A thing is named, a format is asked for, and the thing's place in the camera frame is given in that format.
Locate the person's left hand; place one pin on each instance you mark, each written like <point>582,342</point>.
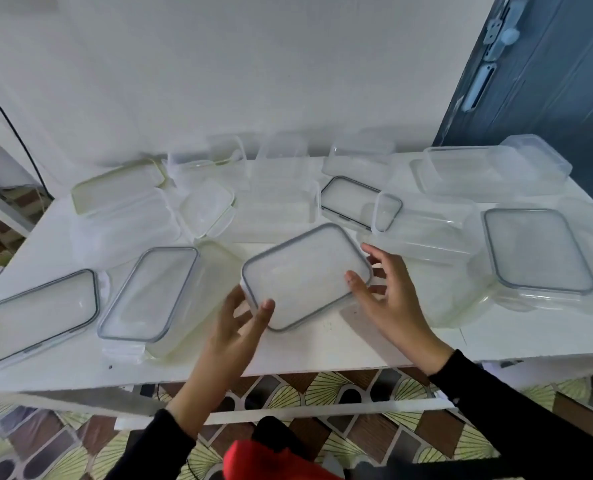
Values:
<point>231,344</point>

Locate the person's right hand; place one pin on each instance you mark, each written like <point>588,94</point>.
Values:
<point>401,319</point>

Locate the square green-rimmed clear lid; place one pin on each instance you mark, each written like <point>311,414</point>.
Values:
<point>446,294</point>

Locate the green-rimmed container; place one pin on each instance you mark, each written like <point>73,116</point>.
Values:
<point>214,279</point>

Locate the large grey-rimmed clear lid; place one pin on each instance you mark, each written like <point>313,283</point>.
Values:
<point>536,249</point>
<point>36,317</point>
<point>149,292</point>

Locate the medium grey-rimmed clear lid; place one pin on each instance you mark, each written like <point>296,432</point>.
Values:
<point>349,202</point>
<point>306,274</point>

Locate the small green-rimmed clear lid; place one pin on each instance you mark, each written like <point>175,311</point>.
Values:
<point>206,209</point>

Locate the green-lidded container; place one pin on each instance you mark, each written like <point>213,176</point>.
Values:
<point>276,212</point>

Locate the small clear container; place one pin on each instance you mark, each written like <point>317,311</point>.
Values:
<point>359,162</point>

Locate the large green-rimmed clear lid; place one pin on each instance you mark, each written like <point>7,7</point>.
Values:
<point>119,187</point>

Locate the person's right forearm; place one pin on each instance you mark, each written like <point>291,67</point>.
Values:
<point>516,424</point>

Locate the person's left forearm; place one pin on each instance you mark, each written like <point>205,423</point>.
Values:
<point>146,452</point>

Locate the black trousers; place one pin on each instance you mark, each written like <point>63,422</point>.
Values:
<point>279,432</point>

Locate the white table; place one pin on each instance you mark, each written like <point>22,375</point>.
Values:
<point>526,334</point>

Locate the red garment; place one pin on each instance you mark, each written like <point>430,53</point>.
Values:
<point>271,464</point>

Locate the blue-grey door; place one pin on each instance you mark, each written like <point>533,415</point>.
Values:
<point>561,104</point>

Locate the light blue door latch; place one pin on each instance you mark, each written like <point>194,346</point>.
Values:
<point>499,32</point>

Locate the white door frame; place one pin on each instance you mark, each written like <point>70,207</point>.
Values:
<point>1,212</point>

